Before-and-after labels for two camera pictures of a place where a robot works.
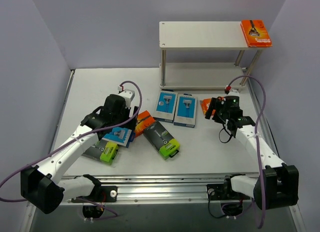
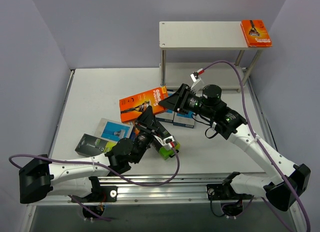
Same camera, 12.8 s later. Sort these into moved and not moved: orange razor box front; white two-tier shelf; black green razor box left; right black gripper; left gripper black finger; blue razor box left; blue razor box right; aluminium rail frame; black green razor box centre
Moved: orange razor box front; left gripper black finger; right black gripper
Not moved: blue razor box right; white two-tier shelf; black green razor box left; blue razor box left; aluminium rail frame; black green razor box centre
